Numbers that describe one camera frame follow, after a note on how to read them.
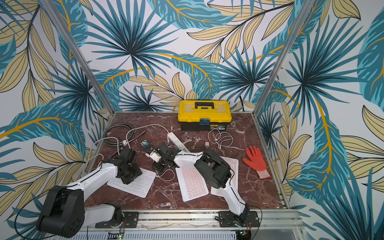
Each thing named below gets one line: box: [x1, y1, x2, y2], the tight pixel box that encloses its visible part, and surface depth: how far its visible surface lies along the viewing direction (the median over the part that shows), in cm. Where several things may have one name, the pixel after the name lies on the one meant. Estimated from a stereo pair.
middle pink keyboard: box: [175, 166, 210, 202], surface depth 86 cm
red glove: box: [243, 145, 272, 180], surface depth 97 cm
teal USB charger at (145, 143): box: [140, 139, 150, 149], surface depth 101 cm
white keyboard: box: [107, 167, 157, 199], surface depth 85 cm
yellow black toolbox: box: [177, 100, 232, 131], surface depth 100 cm
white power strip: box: [167, 131, 191, 153], surface depth 102 cm
